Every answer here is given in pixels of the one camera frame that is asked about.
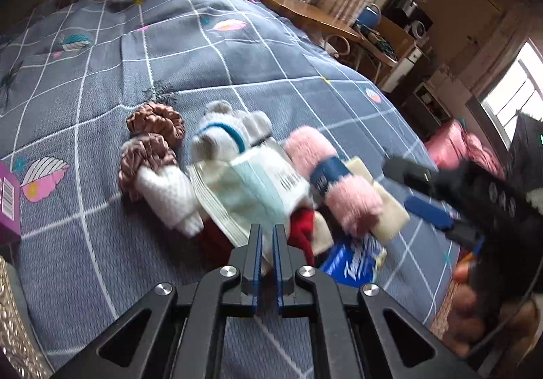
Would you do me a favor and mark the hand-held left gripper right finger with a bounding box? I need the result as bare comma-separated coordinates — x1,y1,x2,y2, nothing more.
271,224,482,379

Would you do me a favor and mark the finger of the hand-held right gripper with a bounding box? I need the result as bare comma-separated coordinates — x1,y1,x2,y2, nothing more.
403,196,482,250
382,155,444,197

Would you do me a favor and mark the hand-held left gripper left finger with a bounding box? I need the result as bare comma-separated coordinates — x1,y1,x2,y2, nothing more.
53,224,264,379

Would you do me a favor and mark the cream sponge block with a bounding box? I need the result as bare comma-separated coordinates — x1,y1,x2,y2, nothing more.
345,156,411,241

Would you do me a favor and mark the red knitted sock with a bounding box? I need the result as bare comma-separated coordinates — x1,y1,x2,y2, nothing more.
199,209,334,268

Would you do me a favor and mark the pink fluffy sock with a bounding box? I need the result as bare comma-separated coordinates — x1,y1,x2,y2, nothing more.
283,126,385,237

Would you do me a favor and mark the face mask pack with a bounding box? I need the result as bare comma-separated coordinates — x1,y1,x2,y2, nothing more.
187,140,317,275

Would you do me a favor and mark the white knitted sock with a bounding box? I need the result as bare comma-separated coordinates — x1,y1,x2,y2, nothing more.
135,164,204,237

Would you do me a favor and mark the grey sock with blue band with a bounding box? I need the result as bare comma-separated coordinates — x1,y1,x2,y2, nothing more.
189,101,274,167

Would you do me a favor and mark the brown satin scrunchie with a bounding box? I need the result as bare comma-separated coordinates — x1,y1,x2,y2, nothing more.
119,135,179,203
126,103,187,148

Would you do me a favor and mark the pink cloth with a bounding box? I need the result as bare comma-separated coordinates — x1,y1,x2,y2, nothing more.
424,119,505,180

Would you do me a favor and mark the blue tissue pack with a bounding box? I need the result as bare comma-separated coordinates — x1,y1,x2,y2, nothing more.
319,235,388,288

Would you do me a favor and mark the brown wicker furniture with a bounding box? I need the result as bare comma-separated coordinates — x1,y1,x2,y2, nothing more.
430,281,480,346

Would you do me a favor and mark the bright window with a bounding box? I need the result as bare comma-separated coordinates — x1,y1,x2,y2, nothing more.
479,39,543,146

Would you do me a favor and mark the blue bag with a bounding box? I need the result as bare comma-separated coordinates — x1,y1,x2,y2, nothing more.
355,3,382,29

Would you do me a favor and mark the wooden door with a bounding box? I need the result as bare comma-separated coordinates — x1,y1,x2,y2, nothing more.
441,0,510,78

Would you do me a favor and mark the wooden desk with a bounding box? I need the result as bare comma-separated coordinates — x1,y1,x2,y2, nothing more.
250,0,399,66

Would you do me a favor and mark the ornate gold tissue box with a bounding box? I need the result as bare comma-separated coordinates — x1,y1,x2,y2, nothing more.
0,256,56,379

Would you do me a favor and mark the grey checked bed quilt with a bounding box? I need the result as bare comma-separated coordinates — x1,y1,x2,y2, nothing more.
0,0,463,379

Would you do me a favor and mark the purple gift box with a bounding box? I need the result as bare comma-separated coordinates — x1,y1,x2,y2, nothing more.
0,162,23,244

